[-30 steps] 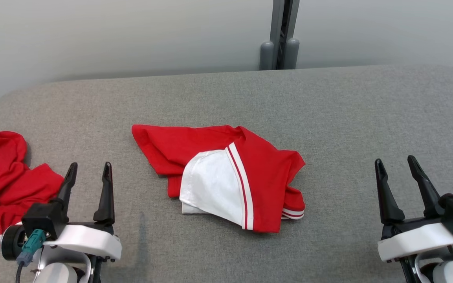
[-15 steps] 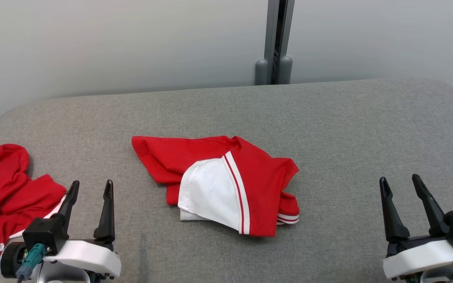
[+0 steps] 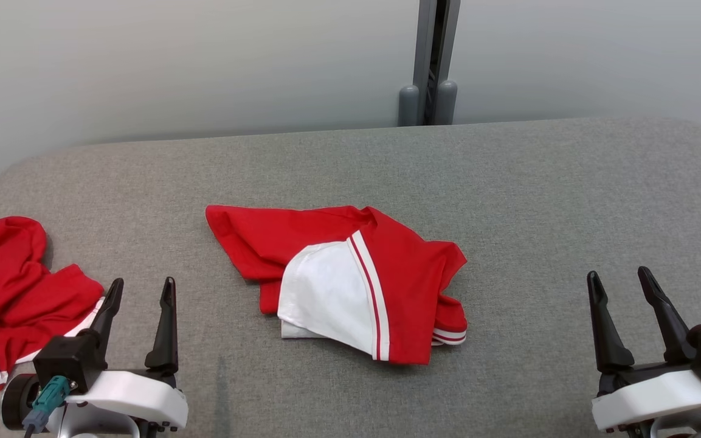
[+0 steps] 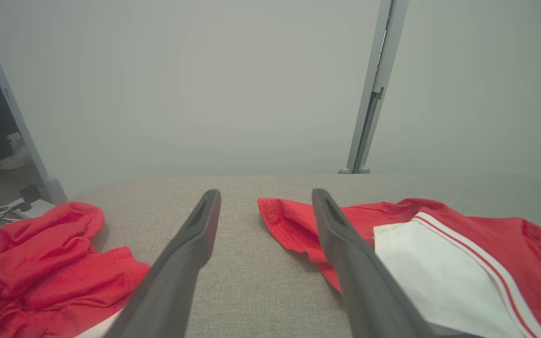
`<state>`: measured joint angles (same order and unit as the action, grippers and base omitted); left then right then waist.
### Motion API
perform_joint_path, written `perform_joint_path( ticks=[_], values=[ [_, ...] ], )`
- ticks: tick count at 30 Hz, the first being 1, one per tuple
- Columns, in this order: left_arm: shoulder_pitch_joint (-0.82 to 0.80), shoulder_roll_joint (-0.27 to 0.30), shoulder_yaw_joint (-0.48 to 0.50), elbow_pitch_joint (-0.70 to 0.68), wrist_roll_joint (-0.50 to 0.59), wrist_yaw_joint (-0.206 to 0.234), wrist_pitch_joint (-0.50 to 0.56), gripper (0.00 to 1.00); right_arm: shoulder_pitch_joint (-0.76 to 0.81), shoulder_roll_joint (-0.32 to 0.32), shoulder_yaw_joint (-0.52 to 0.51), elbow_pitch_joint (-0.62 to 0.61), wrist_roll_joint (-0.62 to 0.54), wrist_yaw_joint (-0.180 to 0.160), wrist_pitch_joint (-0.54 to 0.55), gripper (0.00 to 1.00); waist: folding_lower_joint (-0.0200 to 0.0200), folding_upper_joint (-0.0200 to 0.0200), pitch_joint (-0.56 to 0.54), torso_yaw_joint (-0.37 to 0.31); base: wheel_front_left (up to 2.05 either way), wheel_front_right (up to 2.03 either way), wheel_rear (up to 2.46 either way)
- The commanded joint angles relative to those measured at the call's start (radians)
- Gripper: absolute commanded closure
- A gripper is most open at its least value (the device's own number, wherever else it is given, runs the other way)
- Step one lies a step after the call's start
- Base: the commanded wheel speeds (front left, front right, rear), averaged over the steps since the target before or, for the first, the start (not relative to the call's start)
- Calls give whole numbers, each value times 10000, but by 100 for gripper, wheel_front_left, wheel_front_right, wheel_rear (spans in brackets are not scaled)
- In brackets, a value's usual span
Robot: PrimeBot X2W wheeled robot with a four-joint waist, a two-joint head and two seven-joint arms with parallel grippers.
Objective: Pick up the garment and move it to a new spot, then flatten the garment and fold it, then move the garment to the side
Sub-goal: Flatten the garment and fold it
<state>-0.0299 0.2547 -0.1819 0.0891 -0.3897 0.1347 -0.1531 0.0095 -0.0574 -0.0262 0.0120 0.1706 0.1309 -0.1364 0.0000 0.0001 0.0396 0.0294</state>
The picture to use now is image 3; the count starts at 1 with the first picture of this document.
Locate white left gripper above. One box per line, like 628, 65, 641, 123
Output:
67, 277, 189, 438

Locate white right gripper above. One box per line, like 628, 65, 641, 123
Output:
588, 266, 701, 433

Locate red shorts with white stripe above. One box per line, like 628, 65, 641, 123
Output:
0, 216, 108, 403

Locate red shirt with white sleeves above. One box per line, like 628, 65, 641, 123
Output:
205, 205, 469, 366

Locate grey cylinder post foot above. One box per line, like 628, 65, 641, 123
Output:
435, 80, 458, 125
398, 85, 420, 127

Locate grey vertical partition post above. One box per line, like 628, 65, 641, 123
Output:
413, 0, 461, 125

